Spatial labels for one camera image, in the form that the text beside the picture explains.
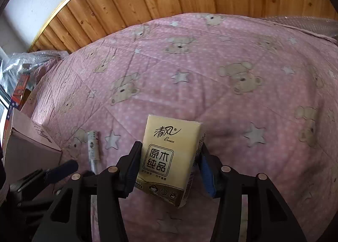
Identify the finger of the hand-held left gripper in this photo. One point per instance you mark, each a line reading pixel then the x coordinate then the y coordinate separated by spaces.
pixel 62 170

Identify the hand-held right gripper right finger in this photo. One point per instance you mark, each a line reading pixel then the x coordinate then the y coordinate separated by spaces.
pixel 208 177

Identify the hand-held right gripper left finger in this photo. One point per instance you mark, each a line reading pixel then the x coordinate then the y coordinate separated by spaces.
pixel 129 178

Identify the white printed tube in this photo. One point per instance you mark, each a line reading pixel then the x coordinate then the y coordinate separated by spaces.
pixel 93 147

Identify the white cardboard box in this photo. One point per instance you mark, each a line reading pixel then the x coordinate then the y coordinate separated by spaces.
pixel 29 149

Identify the yellow tissue pack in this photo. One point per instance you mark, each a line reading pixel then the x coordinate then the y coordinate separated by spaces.
pixel 163 157

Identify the red blue printed box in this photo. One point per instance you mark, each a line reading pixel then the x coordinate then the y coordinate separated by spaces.
pixel 18 94

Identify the pink bear printed blanket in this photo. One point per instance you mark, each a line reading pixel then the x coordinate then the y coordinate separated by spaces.
pixel 224 86

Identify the clear bubble wrap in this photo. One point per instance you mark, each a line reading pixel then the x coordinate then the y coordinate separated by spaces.
pixel 303 26
pixel 23 61

